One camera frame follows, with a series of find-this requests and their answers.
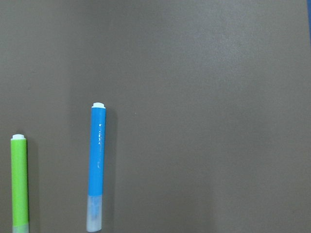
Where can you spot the blue highlighter pen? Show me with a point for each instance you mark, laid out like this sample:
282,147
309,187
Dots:
96,167

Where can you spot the green highlighter pen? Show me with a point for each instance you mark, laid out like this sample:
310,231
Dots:
20,209

